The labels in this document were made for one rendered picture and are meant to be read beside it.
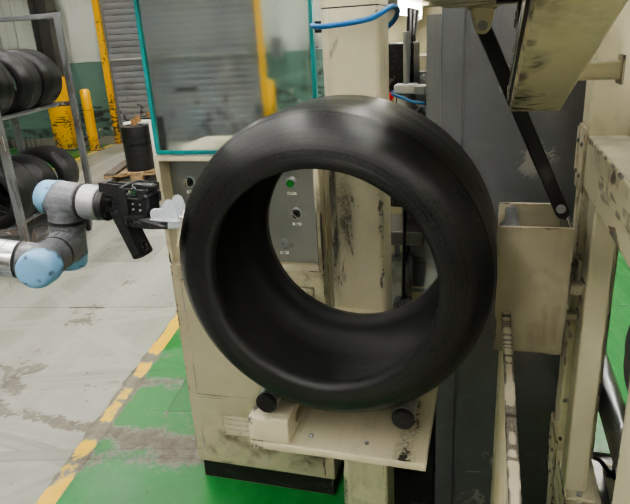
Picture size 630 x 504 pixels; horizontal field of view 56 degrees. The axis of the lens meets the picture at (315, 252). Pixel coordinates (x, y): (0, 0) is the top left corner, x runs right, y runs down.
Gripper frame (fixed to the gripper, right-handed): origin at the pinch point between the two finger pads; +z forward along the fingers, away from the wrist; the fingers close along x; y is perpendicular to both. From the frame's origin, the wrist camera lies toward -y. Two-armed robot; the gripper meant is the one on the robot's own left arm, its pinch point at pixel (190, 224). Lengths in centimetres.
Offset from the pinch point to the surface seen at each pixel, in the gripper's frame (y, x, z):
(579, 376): -33, 22, 84
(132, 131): -99, 533, -347
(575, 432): -48, 22, 86
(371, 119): 25.4, -8.0, 37.2
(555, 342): -25, 21, 77
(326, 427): -42, -2, 31
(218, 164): 15.9, -10.3, 11.2
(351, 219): -4.3, 28.1, 27.9
